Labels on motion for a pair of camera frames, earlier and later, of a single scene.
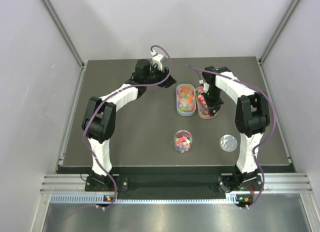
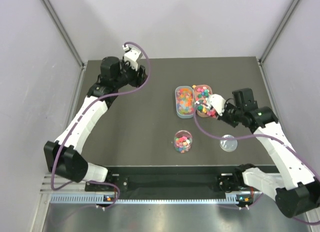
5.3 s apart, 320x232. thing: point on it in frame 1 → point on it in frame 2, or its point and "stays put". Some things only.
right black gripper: x=213 y=107 → x=227 y=105
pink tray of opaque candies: x=203 y=112 stays put
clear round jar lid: x=228 y=143 stays put
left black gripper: x=161 y=74 → x=140 y=73
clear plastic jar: x=183 y=139 stays put
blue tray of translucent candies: x=185 y=100 stays put
